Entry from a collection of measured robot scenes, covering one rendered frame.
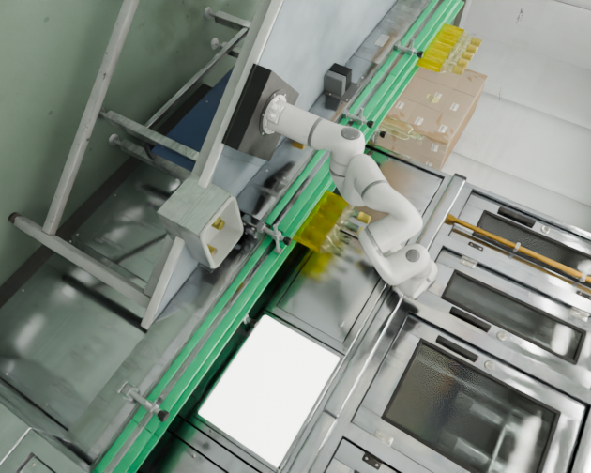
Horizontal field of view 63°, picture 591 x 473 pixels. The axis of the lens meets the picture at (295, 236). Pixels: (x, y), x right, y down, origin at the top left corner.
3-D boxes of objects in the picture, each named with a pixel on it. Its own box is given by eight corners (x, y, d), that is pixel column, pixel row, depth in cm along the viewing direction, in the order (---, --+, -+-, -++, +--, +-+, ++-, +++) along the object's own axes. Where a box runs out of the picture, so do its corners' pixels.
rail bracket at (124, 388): (113, 391, 145) (171, 432, 138) (91, 376, 131) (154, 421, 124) (124, 377, 147) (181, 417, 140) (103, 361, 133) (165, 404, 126)
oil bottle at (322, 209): (293, 209, 185) (341, 233, 179) (292, 201, 180) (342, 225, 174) (300, 199, 188) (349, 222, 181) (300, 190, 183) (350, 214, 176)
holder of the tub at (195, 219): (196, 266, 164) (215, 276, 162) (176, 222, 141) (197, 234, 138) (225, 229, 171) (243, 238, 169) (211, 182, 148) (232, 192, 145)
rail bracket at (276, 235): (259, 245, 169) (289, 261, 166) (254, 220, 155) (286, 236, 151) (264, 239, 171) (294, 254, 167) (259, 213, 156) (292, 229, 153)
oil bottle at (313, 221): (285, 221, 183) (334, 245, 177) (284, 212, 178) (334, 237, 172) (293, 210, 185) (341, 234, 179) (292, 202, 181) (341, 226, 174)
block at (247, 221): (242, 235, 170) (259, 243, 168) (238, 220, 162) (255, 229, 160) (248, 227, 171) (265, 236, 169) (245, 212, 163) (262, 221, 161)
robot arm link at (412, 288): (415, 245, 144) (420, 259, 163) (386, 277, 144) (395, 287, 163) (437, 262, 140) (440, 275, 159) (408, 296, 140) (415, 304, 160)
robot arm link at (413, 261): (409, 223, 146) (366, 248, 148) (401, 202, 126) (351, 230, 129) (436, 269, 140) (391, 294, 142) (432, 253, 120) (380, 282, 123)
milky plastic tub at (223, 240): (193, 260, 159) (215, 271, 157) (176, 223, 140) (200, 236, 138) (224, 221, 167) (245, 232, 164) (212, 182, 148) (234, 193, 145)
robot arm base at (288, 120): (252, 124, 142) (297, 144, 137) (271, 84, 140) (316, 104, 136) (271, 137, 156) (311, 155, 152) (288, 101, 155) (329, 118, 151)
